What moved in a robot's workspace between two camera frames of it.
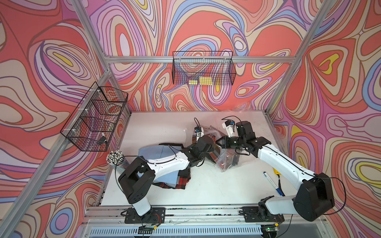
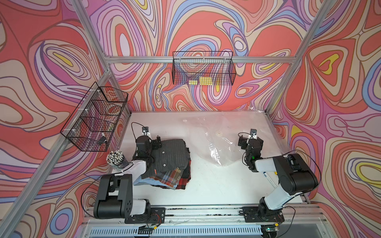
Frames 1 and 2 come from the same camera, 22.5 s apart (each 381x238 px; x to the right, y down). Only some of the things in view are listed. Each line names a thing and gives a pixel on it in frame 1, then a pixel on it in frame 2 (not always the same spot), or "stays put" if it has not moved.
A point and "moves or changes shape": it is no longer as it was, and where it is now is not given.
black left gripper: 210,148 → 153,143
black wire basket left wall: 94,122 stays put
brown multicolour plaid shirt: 225,156 → 170,178
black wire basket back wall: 203,68 stays put
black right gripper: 225,141 → 242,143
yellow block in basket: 203,80 stays put
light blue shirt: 160,152 moves or changes shape
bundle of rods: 116,158 stays put
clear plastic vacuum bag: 224,158 moves or changes shape
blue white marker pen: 278,190 stays put
